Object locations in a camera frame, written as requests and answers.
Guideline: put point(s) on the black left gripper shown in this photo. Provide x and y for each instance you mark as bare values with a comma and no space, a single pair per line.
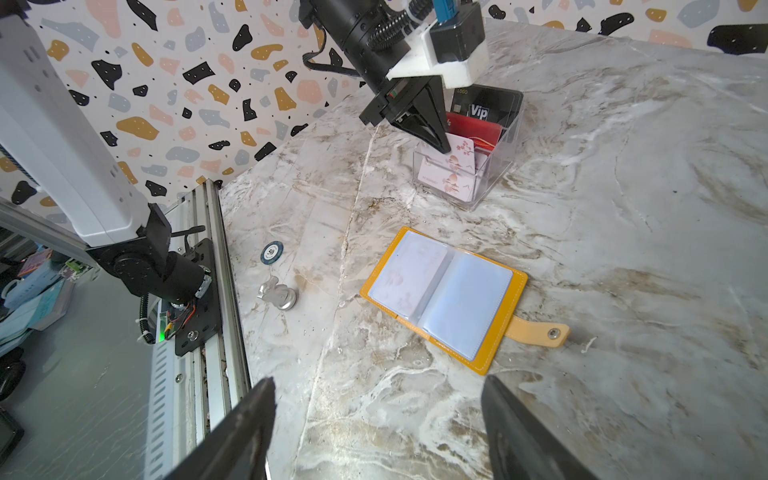
371,37

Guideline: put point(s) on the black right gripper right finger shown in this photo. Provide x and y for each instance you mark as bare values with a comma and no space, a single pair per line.
520,446

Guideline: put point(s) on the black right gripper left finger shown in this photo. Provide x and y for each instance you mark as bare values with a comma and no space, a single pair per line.
237,448

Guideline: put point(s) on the black VIP card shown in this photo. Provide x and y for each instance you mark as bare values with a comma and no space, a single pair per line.
491,104

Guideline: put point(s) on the yellow leather card holder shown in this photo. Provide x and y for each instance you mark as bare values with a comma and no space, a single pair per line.
459,301

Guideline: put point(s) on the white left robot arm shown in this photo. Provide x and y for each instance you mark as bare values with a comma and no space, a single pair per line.
127,235

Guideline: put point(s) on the clear acrylic card stand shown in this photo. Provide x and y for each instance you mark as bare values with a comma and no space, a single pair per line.
490,166

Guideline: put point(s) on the red card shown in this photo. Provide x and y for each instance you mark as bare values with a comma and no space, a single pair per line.
485,135

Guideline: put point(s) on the teal round token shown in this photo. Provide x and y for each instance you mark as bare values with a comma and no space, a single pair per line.
272,252

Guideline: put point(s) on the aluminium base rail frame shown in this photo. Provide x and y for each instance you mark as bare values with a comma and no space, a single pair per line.
199,375

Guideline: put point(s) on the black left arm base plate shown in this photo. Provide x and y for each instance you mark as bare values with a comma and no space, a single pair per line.
189,326

